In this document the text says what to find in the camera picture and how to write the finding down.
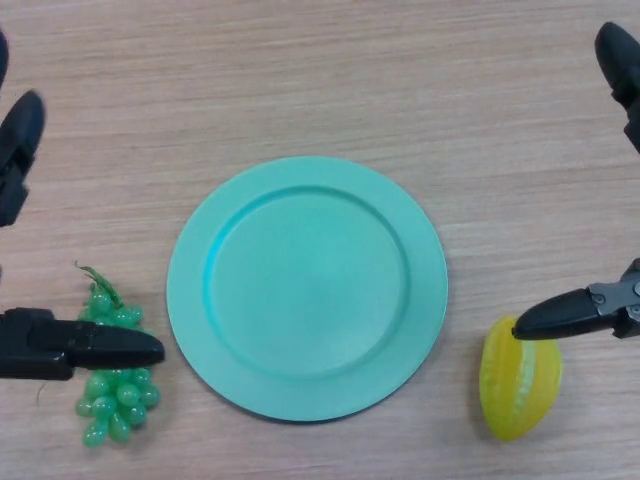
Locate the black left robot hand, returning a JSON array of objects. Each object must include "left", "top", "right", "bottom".
[{"left": 0, "top": 29, "right": 166, "bottom": 382}]

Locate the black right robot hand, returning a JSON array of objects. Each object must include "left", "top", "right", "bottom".
[{"left": 512, "top": 20, "right": 640, "bottom": 341}]

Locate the green grapes bunch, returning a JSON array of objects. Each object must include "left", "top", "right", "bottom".
[{"left": 35, "top": 259, "right": 162, "bottom": 450}]

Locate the yellow starfruit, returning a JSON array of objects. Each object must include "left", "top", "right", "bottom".
[{"left": 478, "top": 314, "right": 564, "bottom": 444}]

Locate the teal round plate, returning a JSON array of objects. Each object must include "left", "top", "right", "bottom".
[{"left": 166, "top": 155, "right": 449, "bottom": 425}]

